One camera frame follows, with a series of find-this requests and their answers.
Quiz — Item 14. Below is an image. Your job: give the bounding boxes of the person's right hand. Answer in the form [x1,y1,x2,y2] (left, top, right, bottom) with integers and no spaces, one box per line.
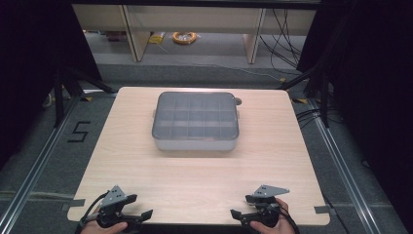
[248,197,297,234]

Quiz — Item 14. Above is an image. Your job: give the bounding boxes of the metal floor rail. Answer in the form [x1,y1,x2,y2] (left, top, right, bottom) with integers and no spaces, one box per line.
[0,97,83,234]
[306,97,382,234]

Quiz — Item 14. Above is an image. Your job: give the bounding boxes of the black curtain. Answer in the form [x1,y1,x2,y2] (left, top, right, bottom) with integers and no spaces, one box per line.
[295,0,413,226]
[0,0,103,172]

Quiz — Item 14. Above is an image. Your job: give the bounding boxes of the yellow packet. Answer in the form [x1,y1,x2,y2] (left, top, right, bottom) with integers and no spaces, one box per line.
[148,31,167,45]

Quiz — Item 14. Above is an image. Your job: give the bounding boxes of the grey lidded compartment box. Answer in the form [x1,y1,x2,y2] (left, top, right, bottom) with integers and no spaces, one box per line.
[151,91,241,152]

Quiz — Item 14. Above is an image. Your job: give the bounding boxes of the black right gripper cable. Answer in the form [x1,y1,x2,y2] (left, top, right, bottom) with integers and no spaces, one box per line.
[278,204,302,234]

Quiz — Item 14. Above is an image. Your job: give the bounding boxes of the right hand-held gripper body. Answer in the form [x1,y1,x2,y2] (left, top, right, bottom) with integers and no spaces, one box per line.
[251,184,290,229]

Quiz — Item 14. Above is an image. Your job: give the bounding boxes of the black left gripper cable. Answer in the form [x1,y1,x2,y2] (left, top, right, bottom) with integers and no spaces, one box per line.
[77,190,110,229]

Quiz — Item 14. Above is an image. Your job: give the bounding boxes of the black metal stand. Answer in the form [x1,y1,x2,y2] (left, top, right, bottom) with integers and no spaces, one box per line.
[53,63,117,129]
[276,59,333,129]

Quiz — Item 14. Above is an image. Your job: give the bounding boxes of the black floor cables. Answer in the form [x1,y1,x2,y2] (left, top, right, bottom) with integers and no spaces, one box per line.
[294,106,342,131]

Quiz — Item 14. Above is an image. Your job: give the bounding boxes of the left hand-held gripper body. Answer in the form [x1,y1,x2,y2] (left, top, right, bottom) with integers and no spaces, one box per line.
[95,184,131,229]

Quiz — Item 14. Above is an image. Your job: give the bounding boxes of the bundle of black hanging cables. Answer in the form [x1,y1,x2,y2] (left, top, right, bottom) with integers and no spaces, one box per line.
[258,8,304,76]

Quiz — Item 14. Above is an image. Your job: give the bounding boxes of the person's left hand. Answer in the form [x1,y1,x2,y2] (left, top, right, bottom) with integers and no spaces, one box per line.
[80,219,130,234]

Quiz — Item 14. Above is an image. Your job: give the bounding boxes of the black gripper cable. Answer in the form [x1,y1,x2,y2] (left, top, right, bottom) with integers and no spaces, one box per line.
[77,190,110,229]
[278,204,302,234]

